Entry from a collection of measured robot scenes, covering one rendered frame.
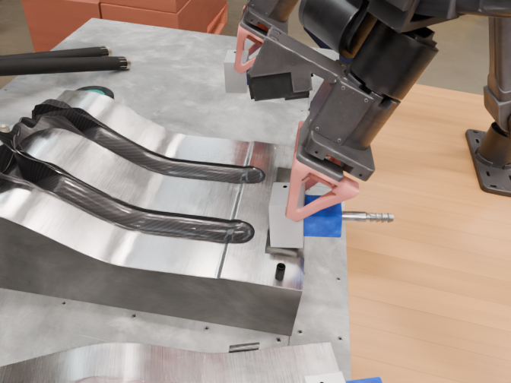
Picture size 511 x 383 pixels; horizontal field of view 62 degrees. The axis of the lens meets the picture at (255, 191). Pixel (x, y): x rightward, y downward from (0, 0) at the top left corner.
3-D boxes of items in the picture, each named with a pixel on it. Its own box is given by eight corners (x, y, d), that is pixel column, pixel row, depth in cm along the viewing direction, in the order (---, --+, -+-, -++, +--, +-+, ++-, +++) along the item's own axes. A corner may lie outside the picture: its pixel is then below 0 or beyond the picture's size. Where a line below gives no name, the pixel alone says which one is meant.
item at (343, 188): (258, 217, 42) (306, 142, 37) (267, 180, 48) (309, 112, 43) (318, 246, 43) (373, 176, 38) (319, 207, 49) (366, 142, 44)
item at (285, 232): (388, 224, 49) (393, 184, 46) (393, 252, 45) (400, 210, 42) (274, 220, 51) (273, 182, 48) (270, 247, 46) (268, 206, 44)
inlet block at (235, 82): (303, 81, 74) (306, 51, 70) (303, 95, 70) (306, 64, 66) (228, 79, 74) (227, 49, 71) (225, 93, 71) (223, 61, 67)
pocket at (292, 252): (302, 246, 53) (306, 226, 51) (299, 280, 49) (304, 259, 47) (266, 241, 53) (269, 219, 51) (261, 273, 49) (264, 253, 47)
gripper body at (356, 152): (300, 155, 37) (347, 83, 33) (305, 112, 46) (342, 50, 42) (363, 188, 38) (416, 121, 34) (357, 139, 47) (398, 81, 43)
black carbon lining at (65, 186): (265, 178, 60) (272, 121, 54) (249, 264, 48) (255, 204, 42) (31, 143, 62) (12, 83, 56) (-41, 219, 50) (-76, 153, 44)
